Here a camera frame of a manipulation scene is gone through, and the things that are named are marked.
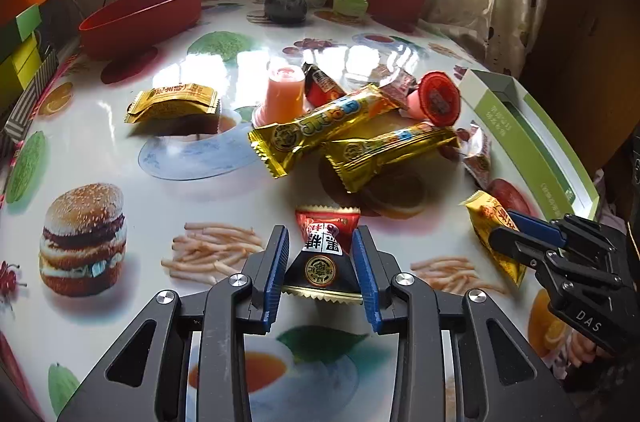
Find yellow peanut candy packet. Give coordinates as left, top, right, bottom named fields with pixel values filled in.
left=459, top=189, right=528, bottom=288

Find red black triangular candy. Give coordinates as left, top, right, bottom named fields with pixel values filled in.
left=282, top=205, right=362, bottom=304

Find pink white small packet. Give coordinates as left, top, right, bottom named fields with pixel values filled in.
left=459, top=121, right=491, bottom=189

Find pink jelly cup red lid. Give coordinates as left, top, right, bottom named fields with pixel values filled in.
left=407, top=71, right=461, bottom=127

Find long gold snack bar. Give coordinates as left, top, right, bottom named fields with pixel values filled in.
left=247, top=84, right=399, bottom=179

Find green white cardboard box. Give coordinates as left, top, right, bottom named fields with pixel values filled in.
left=459, top=69, right=599, bottom=220

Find brown wooden wardrobe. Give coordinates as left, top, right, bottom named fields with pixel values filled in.
left=521, top=0, right=639, bottom=173

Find pink white wafer packet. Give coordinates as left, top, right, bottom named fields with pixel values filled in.
left=370, top=65, right=418, bottom=109

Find yellow flat snack packet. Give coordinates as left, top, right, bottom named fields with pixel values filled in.
left=124, top=83, right=219, bottom=124

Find orange pink jelly cup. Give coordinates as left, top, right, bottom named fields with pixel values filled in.
left=252, top=65, right=305, bottom=127

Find dark red small packet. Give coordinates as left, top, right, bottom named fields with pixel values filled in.
left=302, top=63, right=346, bottom=107

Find striped black white box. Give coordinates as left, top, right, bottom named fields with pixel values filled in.
left=3, top=49, right=58, bottom=145

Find red oval bowl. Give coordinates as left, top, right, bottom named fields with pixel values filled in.
left=78, top=0, right=202, bottom=60

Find green yellow stacked boxes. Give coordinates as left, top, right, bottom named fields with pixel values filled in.
left=0, top=4, right=41, bottom=113

